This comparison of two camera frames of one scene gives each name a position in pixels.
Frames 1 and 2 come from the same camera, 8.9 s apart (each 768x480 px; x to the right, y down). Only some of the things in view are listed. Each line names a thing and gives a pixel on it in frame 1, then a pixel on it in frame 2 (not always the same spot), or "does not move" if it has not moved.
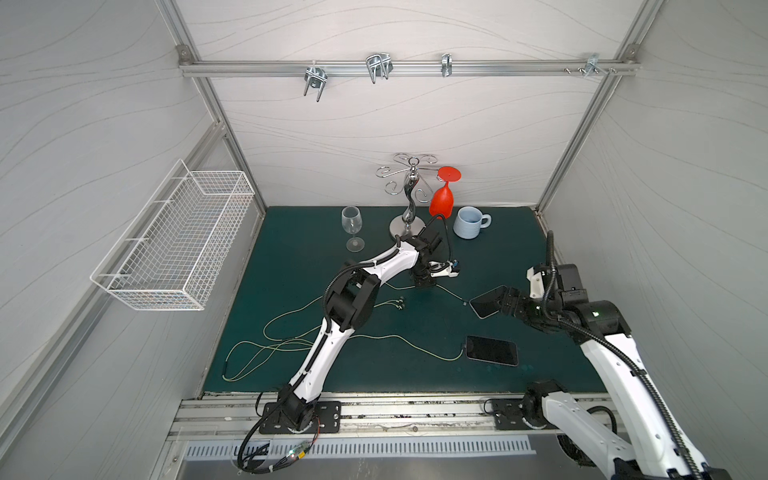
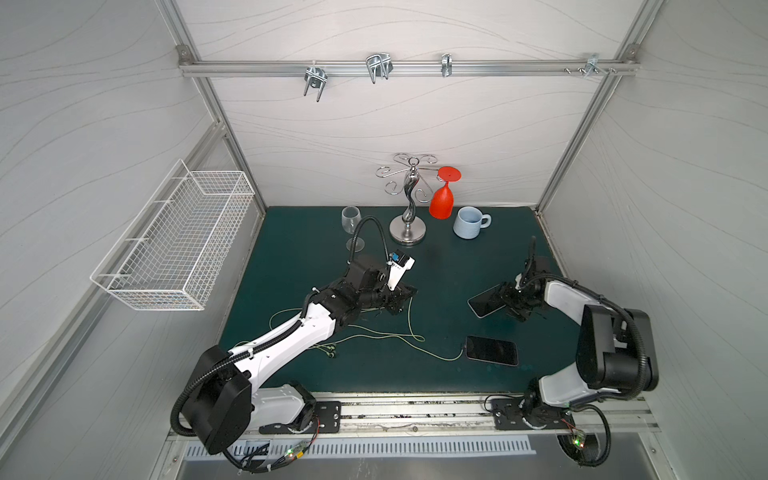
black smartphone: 499,351 does not move
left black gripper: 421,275 → 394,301
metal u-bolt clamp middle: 379,65 does not move
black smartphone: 488,303 does not move
